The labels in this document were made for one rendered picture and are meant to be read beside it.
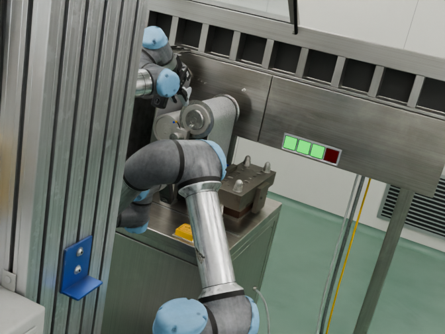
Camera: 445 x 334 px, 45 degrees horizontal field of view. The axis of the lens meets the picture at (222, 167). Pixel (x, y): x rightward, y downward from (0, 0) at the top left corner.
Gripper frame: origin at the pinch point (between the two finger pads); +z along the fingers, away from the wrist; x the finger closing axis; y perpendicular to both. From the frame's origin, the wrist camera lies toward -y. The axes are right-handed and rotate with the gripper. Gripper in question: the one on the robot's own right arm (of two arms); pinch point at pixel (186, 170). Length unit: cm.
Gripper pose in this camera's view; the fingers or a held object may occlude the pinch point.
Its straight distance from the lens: 195.2
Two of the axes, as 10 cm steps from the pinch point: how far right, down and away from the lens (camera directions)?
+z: 4.1, -2.2, 8.8
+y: 1.9, -9.3, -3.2
